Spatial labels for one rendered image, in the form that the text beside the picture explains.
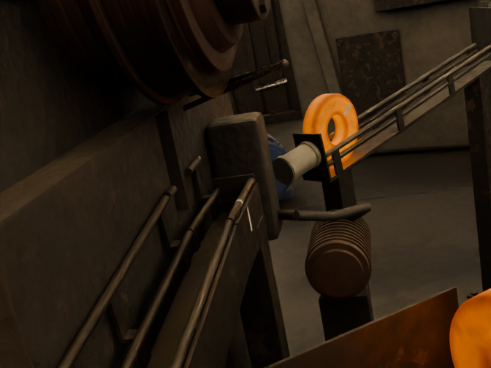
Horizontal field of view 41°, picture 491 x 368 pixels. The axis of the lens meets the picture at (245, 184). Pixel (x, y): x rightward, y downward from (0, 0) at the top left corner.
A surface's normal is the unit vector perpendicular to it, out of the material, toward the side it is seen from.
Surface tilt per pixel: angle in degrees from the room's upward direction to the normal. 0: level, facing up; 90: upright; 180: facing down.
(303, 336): 0
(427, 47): 90
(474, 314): 92
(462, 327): 92
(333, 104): 90
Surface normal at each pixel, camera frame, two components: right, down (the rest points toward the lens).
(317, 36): -0.40, 0.33
